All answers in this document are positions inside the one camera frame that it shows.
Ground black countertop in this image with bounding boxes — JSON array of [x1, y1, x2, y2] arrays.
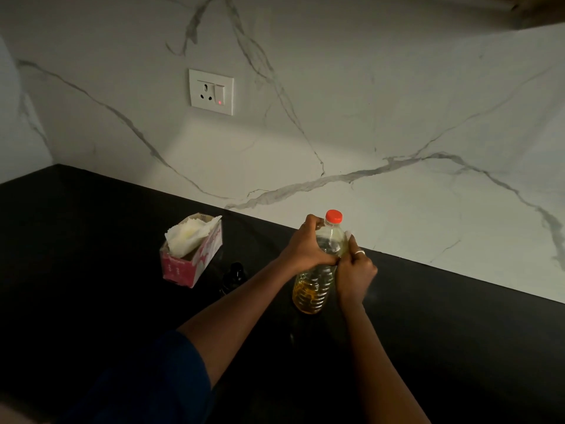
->
[[0, 164, 565, 424]]

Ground black small bottle cap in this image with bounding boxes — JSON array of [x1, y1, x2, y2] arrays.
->
[[220, 261, 249, 296]]

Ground person's left forearm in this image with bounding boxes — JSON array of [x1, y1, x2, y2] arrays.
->
[[176, 258, 301, 387]]

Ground person's right hand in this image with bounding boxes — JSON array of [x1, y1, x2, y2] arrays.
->
[[335, 233, 379, 312]]

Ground white tissues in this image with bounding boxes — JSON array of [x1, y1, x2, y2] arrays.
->
[[164, 215, 223, 259]]

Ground person's left hand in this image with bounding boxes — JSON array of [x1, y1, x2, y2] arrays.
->
[[279, 214, 340, 274]]

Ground white wall socket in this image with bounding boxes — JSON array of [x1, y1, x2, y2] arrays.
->
[[188, 68, 235, 116]]

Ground large clear plastic oil bottle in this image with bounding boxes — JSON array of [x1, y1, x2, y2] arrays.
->
[[291, 219, 350, 316]]

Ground person's right forearm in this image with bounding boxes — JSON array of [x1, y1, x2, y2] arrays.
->
[[342, 302, 431, 424]]

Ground pink tissue box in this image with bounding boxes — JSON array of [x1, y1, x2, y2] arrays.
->
[[159, 212, 224, 289]]

